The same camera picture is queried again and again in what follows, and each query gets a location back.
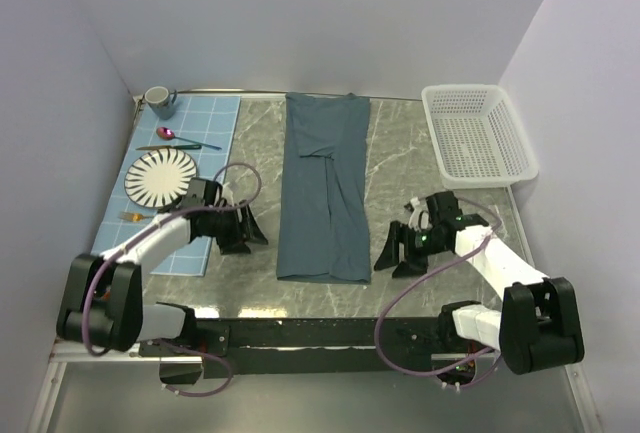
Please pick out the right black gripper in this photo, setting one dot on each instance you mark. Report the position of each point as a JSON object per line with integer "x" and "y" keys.
{"x": 401, "y": 232}

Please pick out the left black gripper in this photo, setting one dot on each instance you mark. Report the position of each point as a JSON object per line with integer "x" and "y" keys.
{"x": 245, "y": 231}

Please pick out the blue-grey t-shirt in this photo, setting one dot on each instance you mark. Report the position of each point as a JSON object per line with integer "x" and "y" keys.
{"x": 324, "y": 233}

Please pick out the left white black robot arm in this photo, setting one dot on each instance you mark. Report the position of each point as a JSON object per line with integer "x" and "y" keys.
{"x": 102, "y": 305}

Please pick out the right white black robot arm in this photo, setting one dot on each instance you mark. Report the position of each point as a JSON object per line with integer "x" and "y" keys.
{"x": 538, "y": 325}

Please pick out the white blue striped plate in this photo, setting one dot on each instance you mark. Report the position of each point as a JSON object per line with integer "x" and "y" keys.
{"x": 159, "y": 177}

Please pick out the gold fork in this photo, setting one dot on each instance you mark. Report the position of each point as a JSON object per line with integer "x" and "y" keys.
{"x": 134, "y": 217}

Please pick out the white perforated plastic basket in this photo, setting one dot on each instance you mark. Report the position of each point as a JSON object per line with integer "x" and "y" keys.
{"x": 477, "y": 136}

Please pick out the iridescent purple spoon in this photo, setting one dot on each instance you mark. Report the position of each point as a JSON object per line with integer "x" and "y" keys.
{"x": 169, "y": 135}

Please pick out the grey mug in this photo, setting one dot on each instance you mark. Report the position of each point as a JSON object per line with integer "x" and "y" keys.
{"x": 161, "y": 101}

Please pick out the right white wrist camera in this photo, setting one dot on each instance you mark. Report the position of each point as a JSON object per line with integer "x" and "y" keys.
{"x": 419, "y": 215}

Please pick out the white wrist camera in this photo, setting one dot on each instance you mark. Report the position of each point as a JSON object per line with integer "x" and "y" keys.
{"x": 419, "y": 215}
{"x": 228, "y": 195}

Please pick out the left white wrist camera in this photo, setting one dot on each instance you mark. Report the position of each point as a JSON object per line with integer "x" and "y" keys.
{"x": 228, "y": 195}

